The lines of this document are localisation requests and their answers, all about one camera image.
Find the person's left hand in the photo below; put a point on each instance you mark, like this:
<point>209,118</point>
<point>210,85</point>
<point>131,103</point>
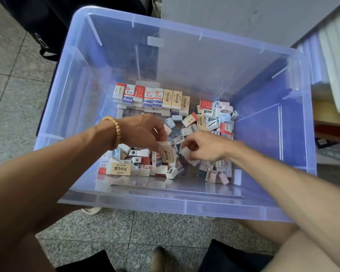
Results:
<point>139,133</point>

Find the person's right hand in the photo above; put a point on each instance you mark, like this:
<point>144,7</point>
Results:
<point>207,145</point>

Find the pile of boxed erasers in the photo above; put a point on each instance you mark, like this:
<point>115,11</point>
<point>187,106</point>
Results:
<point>187,138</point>

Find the clear plastic storage bin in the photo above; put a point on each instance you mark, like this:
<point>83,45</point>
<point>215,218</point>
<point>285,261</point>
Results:
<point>79,76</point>

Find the person's left forearm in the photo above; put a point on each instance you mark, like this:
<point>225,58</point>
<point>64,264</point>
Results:
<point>39,184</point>

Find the person's right forearm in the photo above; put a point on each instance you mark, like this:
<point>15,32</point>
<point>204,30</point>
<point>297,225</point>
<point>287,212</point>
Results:
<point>300,189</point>

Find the person's left cream clog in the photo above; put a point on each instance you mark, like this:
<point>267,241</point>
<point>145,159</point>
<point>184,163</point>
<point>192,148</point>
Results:
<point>157,260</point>

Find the person's right leg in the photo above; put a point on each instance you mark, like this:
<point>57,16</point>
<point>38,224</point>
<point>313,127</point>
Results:
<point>294,249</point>

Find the person's leg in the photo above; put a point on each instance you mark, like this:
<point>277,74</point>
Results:
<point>294,249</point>
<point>22,257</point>

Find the person's left leg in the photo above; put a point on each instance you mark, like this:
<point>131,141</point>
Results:
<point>22,257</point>

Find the black shorts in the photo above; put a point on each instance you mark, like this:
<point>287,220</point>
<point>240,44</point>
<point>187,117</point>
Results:
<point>232,259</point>

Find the white cabinet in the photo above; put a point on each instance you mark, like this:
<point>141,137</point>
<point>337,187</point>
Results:
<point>243,14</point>

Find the stack of white blue books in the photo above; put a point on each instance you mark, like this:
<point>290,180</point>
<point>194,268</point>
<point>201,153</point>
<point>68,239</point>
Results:
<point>331,59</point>

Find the black backpack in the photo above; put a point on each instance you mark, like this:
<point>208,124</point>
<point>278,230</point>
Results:
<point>34,19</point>

